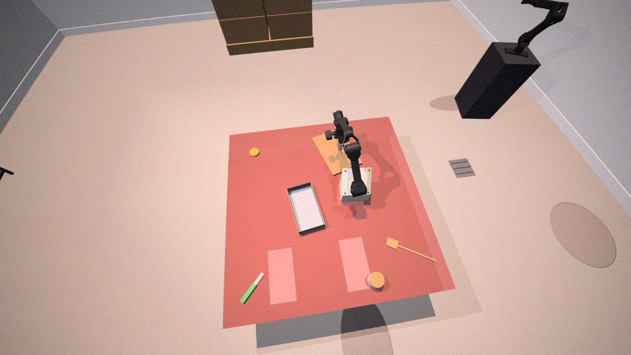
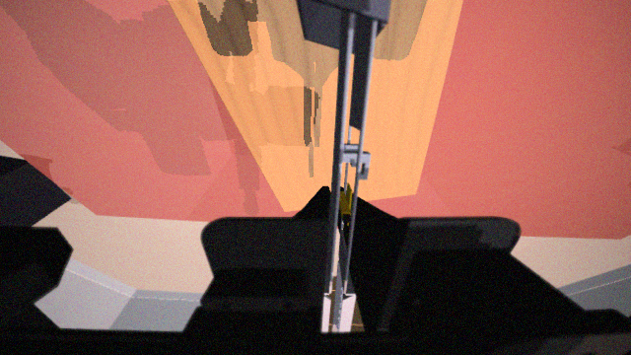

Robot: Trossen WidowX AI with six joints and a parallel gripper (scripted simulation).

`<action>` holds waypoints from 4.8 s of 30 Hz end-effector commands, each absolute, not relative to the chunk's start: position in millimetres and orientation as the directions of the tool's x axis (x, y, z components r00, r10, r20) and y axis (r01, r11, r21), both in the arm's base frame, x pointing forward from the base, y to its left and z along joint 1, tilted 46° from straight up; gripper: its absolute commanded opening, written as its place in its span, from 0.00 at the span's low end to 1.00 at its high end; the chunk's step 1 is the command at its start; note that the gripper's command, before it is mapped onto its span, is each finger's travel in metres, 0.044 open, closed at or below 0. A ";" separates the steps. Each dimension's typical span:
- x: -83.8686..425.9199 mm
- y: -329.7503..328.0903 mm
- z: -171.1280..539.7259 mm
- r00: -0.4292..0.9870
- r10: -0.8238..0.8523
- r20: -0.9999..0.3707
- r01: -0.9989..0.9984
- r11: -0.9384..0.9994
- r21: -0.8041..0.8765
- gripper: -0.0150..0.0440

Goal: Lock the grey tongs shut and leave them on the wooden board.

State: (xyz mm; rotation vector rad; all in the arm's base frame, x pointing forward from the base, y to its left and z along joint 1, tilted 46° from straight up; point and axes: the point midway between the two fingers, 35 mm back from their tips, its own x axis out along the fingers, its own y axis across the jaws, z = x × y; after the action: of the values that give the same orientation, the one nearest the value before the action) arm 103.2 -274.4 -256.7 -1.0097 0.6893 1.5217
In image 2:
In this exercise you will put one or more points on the orange flat board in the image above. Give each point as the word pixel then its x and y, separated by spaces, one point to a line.
pixel 281 89

